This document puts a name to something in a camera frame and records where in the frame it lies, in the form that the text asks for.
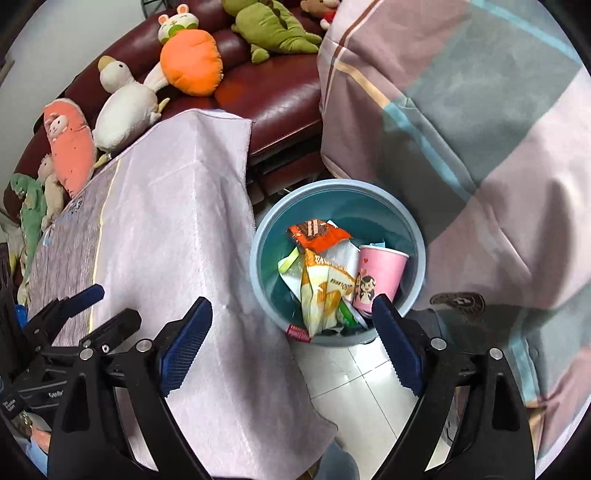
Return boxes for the dark red leather sofa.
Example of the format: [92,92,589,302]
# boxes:
[1,1,328,220]

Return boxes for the green crocodile plush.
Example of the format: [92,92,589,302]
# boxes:
[10,173,47,279]

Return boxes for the beige bunny plush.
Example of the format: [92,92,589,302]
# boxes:
[37,154,65,231]

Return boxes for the white duck plush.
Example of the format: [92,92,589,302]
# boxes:
[92,55,170,169]

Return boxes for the plaid pink grey blanket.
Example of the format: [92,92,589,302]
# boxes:
[318,1,590,471]

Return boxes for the pink paper cup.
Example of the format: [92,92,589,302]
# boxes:
[353,245,410,316]

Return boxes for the red teddy bear plush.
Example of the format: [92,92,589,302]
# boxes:
[301,0,341,31]

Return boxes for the yellow white snack bag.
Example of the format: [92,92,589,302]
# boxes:
[277,247,356,337]

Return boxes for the blue trash bin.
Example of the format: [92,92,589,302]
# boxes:
[249,180,427,347]

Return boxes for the red soda can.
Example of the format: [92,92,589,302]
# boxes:
[286,324,311,343]

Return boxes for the pink carrot plush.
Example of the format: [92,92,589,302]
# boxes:
[43,98,97,198]

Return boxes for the orange carrot plush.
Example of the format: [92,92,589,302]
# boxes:
[144,4,223,97]

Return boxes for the left hand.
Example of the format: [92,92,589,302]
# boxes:
[18,411,51,454]

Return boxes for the olive green dinosaur plush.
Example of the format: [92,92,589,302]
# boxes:
[221,0,322,64]

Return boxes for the orange wafer wrapper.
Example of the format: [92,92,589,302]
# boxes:
[288,219,352,254]

